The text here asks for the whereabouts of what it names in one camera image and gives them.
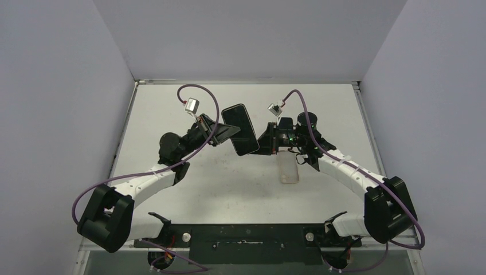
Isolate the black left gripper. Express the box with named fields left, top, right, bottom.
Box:
left=179, top=115, right=242, bottom=160

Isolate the cream phone case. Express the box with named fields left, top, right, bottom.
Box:
left=276, top=151, right=300, bottom=184

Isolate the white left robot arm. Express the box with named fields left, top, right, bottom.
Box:
left=77, top=114, right=240, bottom=253

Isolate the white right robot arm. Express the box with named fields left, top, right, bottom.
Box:
left=256, top=113, right=417, bottom=246

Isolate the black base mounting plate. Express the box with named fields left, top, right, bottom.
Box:
left=134, top=222, right=362, bottom=266

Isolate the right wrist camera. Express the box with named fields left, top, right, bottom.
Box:
left=268, top=103, right=284, bottom=117

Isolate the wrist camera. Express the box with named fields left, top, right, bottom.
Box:
left=185, top=98, right=200, bottom=115
left=268, top=103, right=284, bottom=117

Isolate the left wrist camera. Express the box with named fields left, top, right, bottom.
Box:
left=185, top=98, right=200, bottom=115

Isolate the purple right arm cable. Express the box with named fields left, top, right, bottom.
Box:
left=283, top=89, right=426, bottom=250

